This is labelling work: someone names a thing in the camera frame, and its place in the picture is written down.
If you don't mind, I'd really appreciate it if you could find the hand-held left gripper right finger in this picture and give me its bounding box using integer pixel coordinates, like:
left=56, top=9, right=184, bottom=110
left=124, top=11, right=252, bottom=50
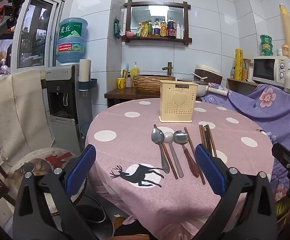
left=192, top=144, right=278, bottom=240

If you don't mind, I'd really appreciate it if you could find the paper cup tube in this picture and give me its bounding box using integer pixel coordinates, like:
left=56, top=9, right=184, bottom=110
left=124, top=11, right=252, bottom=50
left=79, top=59, right=91, bottom=83

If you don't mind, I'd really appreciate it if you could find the glass jar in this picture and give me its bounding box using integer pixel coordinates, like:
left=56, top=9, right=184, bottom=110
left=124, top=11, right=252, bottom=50
left=242, top=58, right=253, bottom=80

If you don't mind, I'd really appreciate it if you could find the tall stack of paper cups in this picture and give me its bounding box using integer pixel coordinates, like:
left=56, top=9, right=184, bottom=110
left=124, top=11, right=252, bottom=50
left=278, top=4, right=290, bottom=60

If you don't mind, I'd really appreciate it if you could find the dark gold-banded chopstick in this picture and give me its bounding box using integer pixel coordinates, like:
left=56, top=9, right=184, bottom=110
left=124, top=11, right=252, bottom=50
left=202, top=126, right=210, bottom=153
left=204, top=126, right=213, bottom=155

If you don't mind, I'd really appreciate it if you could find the teal cup holder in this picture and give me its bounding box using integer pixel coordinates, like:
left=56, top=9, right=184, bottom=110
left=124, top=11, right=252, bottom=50
left=78, top=78, right=98, bottom=91

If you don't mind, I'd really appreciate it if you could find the green wall packet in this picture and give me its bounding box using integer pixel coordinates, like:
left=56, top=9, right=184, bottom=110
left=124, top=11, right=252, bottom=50
left=114, top=17, right=122, bottom=39

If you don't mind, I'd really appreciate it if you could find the wooden handle steel spoon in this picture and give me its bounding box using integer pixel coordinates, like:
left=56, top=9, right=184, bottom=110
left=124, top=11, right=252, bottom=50
left=172, top=130, right=201, bottom=178

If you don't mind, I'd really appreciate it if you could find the brown and white rice cooker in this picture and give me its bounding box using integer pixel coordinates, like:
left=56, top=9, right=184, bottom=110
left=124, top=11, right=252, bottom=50
left=194, top=64, right=222, bottom=84

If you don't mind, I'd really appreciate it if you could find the purple floral blanket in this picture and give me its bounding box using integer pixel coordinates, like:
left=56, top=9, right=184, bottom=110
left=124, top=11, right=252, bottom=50
left=201, top=83, right=290, bottom=203

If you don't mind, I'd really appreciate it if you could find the purple label oil bottle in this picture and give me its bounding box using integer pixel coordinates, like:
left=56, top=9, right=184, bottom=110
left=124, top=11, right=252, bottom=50
left=153, top=18, right=161, bottom=36

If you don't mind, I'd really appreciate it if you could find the cream plastic utensil holder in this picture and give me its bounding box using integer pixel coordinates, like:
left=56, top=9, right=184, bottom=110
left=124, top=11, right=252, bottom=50
left=159, top=80, right=198, bottom=123

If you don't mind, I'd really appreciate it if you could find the sliding glass window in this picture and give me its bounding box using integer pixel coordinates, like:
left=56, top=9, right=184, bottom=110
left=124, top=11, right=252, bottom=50
left=11, top=0, right=67, bottom=74

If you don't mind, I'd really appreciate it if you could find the brown wooden chopstick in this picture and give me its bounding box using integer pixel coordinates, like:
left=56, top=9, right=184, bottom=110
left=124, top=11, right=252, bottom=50
left=153, top=124, right=179, bottom=180
left=199, top=124, right=207, bottom=148
left=207, top=124, right=218, bottom=158
left=184, top=127, right=206, bottom=185

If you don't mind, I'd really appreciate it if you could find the brass faucet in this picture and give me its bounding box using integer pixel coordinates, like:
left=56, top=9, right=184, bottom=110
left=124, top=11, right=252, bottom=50
left=162, top=62, right=173, bottom=77

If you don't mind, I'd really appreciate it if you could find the yellow roll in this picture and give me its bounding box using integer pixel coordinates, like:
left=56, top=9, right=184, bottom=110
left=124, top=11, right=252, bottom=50
left=235, top=49, right=244, bottom=80

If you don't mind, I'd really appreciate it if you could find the blue water bottle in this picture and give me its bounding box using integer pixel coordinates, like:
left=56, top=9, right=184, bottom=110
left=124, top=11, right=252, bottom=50
left=56, top=17, right=88, bottom=64

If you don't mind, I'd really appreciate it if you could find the pink polka dot tablecloth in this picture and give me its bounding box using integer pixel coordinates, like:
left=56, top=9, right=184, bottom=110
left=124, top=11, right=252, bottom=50
left=85, top=98, right=275, bottom=240

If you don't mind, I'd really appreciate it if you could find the yellow soap pump bottle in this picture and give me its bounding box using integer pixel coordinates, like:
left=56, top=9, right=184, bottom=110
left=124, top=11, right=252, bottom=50
left=130, top=62, right=140, bottom=78

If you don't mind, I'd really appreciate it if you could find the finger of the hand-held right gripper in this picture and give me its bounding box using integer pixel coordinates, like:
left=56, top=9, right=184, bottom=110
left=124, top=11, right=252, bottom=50
left=272, top=143, right=290, bottom=202

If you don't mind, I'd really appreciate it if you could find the white rice paddle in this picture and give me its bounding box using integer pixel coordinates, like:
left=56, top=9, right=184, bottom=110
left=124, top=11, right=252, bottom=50
left=190, top=72, right=208, bottom=81

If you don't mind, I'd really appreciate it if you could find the white microwave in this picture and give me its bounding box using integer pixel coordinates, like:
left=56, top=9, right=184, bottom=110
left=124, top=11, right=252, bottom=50
left=252, top=56, right=290, bottom=87

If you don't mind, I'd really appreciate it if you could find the grey water dispenser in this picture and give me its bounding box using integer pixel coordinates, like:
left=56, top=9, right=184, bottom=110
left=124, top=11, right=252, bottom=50
left=41, top=64, right=93, bottom=155

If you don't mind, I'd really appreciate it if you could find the wooden framed mirror shelf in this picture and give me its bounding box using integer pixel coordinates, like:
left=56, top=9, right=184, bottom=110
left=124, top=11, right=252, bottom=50
left=121, top=0, right=193, bottom=45

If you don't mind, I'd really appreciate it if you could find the yellow seasoning packet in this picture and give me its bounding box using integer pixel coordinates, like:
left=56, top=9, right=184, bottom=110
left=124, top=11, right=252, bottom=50
left=136, top=23, right=148, bottom=37

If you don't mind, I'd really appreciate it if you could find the beige cloth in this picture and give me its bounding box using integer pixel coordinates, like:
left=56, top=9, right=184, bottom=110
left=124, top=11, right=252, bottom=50
left=0, top=70, right=53, bottom=165

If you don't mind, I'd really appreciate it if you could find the woven pattern wash basin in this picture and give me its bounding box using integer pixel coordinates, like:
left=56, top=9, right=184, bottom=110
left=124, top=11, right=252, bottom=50
left=132, top=74, right=176, bottom=94

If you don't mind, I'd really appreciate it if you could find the white pot with lid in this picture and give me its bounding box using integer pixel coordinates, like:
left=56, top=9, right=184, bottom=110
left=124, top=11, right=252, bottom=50
left=177, top=78, right=229, bottom=97

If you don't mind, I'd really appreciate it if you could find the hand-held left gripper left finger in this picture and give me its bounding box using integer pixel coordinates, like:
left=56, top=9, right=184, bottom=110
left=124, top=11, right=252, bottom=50
left=13, top=144, right=115, bottom=240

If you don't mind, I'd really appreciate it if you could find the dark soy sauce bottle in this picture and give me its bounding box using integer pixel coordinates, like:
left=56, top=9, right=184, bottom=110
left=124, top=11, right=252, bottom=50
left=167, top=17, right=177, bottom=39

